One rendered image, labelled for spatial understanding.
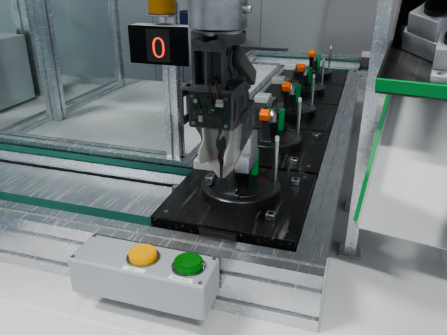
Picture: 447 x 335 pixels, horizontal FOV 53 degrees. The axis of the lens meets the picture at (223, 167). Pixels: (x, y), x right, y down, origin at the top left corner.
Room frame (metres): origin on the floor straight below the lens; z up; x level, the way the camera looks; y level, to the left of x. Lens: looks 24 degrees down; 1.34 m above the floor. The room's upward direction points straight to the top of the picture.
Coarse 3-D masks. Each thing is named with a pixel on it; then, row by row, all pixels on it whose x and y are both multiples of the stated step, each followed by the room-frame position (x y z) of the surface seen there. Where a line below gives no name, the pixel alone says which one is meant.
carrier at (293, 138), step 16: (272, 112) 0.94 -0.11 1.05; (256, 128) 1.00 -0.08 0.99; (272, 128) 0.94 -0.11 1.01; (288, 128) 1.00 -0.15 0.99; (224, 144) 0.95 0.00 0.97; (272, 144) 0.90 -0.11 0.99; (288, 144) 0.90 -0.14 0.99; (304, 144) 0.95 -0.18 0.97; (320, 144) 0.95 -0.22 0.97; (272, 160) 0.86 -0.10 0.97; (288, 160) 0.86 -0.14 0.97; (304, 160) 0.86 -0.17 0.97; (320, 160) 0.86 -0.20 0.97
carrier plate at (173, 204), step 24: (264, 168) 0.82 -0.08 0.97; (192, 192) 0.71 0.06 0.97; (288, 192) 0.71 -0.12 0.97; (312, 192) 0.73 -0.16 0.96; (168, 216) 0.63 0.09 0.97; (192, 216) 0.63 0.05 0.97; (216, 216) 0.63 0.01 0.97; (240, 216) 0.63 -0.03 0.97; (264, 216) 0.63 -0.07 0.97; (288, 216) 0.63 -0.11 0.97; (240, 240) 0.58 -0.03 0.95; (264, 240) 0.57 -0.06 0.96; (288, 240) 0.56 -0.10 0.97
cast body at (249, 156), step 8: (256, 136) 0.71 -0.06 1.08; (248, 144) 0.68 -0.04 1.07; (256, 144) 0.72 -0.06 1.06; (248, 152) 0.68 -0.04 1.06; (256, 152) 0.72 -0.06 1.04; (240, 160) 0.67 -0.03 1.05; (248, 160) 0.67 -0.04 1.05; (256, 160) 0.72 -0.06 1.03; (240, 168) 0.67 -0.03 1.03; (248, 168) 0.67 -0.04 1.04
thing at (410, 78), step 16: (400, 0) 0.67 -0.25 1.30; (416, 0) 0.77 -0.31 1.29; (400, 16) 0.68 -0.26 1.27; (400, 48) 0.66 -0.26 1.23; (384, 64) 0.61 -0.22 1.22; (400, 64) 0.62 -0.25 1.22; (416, 64) 0.62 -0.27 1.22; (384, 80) 0.57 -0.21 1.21; (400, 80) 0.56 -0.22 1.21; (416, 80) 0.59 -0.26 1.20; (416, 96) 0.56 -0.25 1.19; (432, 96) 0.55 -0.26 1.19
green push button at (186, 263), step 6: (186, 252) 0.53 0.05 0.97; (180, 258) 0.51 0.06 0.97; (186, 258) 0.51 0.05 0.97; (192, 258) 0.51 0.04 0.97; (198, 258) 0.51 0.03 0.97; (174, 264) 0.50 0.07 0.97; (180, 264) 0.50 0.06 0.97; (186, 264) 0.50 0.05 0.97; (192, 264) 0.50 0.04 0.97; (198, 264) 0.50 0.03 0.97; (180, 270) 0.49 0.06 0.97; (186, 270) 0.49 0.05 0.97; (192, 270) 0.49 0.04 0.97; (198, 270) 0.49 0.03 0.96
